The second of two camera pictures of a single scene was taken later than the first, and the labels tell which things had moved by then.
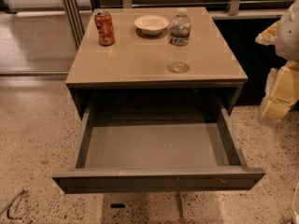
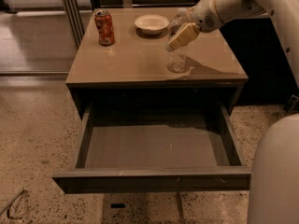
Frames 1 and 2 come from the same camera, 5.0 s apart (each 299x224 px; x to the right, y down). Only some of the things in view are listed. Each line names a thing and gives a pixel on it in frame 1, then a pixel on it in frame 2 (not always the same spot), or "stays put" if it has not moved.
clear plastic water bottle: [178, 42] stays put
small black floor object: [118, 205] stays put
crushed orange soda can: [105, 28] stays put
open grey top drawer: [157, 147] stays put
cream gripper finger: [281, 92] → [187, 34]
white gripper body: [289, 37] → [204, 17]
